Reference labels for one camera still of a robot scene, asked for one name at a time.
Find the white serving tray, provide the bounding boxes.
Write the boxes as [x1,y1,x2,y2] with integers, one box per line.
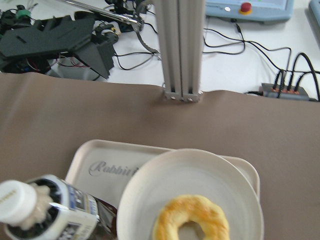
[65,139,261,240]

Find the white plate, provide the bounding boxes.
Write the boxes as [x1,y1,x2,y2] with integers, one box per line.
[116,149,264,240]

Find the glazed donut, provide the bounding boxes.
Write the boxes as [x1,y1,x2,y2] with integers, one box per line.
[152,194,230,240]

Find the grey usb hub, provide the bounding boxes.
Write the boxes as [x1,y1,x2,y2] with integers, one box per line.
[259,83,310,101]

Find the blue teach pendant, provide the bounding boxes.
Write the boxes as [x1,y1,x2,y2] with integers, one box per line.
[205,0,294,24]

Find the aluminium frame post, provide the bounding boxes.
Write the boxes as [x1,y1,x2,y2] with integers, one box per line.
[153,0,205,103]

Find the black camera stand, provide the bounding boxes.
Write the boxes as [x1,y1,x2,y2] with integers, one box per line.
[0,15,115,79]

